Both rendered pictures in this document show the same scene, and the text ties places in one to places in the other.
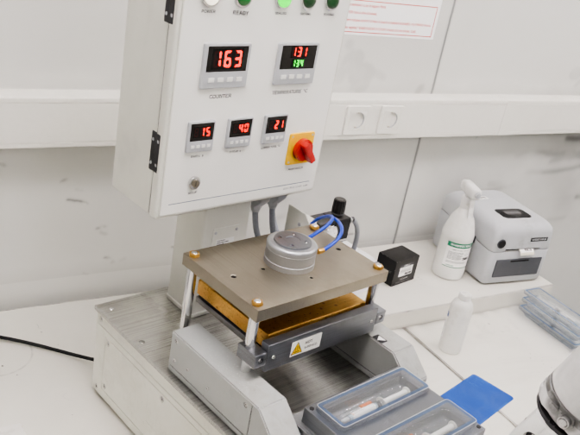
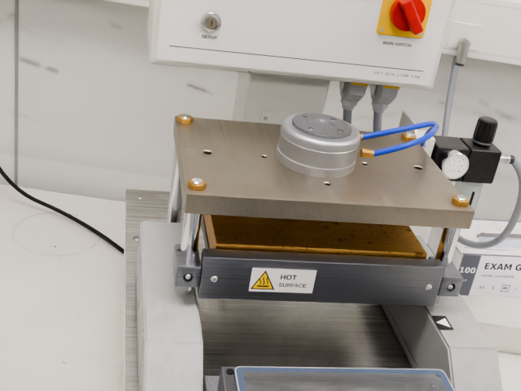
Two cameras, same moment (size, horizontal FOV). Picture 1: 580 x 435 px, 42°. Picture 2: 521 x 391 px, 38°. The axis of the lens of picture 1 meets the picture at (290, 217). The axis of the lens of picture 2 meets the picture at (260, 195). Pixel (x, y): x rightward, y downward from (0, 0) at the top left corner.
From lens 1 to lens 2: 61 cm
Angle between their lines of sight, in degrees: 30
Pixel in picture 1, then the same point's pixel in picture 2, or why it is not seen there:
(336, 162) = not seen: outside the picture
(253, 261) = (261, 146)
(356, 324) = (395, 283)
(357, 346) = (415, 328)
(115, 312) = (140, 202)
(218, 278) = (183, 148)
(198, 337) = (165, 237)
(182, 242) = not seen: hidden behind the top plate
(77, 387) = (108, 292)
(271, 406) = (168, 346)
